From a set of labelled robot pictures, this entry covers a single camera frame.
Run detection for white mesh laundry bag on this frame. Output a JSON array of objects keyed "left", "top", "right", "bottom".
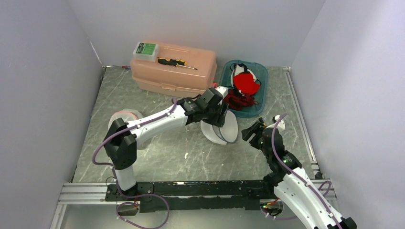
[{"left": 200, "top": 110, "right": 238, "bottom": 145}]

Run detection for bright red bra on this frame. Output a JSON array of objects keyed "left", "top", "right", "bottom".
[{"left": 233, "top": 73, "right": 260, "bottom": 95}]

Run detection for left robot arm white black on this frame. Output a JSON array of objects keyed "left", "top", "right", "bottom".
[{"left": 93, "top": 86, "right": 228, "bottom": 200}]

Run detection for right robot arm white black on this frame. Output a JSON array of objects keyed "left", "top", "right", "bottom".
[{"left": 241, "top": 114, "right": 357, "bottom": 229}]

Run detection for dark red bra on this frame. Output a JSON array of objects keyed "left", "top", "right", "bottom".
[{"left": 224, "top": 89, "right": 258, "bottom": 111}]

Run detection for white black-trimmed bra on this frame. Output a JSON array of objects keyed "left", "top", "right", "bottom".
[{"left": 230, "top": 63, "right": 257, "bottom": 87}]

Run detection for pink-trimmed mesh laundry bag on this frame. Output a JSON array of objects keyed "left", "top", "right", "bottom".
[{"left": 107, "top": 109, "right": 144, "bottom": 129}]

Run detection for pink plastic toolbox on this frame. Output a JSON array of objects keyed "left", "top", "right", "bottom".
[{"left": 130, "top": 41, "right": 217, "bottom": 97}]

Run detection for teal plastic bin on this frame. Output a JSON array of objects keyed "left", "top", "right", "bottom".
[{"left": 219, "top": 60, "right": 268, "bottom": 118}]

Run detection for black yellow screwdriver on toolbox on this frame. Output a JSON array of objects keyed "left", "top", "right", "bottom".
[{"left": 157, "top": 58, "right": 197, "bottom": 70}]

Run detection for clear green-label screw box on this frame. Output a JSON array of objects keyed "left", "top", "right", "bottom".
[{"left": 133, "top": 42, "right": 160, "bottom": 62}]

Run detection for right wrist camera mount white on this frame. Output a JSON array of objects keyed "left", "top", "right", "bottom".
[{"left": 266, "top": 115, "right": 285, "bottom": 132}]

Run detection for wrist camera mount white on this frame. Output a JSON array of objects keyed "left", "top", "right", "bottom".
[
  {"left": 214, "top": 86, "right": 229, "bottom": 99},
  {"left": 266, "top": 115, "right": 285, "bottom": 132}
]

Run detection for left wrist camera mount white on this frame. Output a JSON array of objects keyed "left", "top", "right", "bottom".
[{"left": 214, "top": 86, "right": 229, "bottom": 99}]

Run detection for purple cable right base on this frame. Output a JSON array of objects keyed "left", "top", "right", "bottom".
[{"left": 261, "top": 180, "right": 332, "bottom": 221}]

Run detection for purple cable base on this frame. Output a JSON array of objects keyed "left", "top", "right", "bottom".
[
  {"left": 261, "top": 180, "right": 332, "bottom": 221},
  {"left": 116, "top": 194, "right": 171, "bottom": 229}
]

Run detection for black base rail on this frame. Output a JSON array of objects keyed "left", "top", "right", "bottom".
[{"left": 106, "top": 173, "right": 282, "bottom": 213}]

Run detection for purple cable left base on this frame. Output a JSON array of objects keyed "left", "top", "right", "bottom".
[{"left": 116, "top": 194, "right": 171, "bottom": 229}]

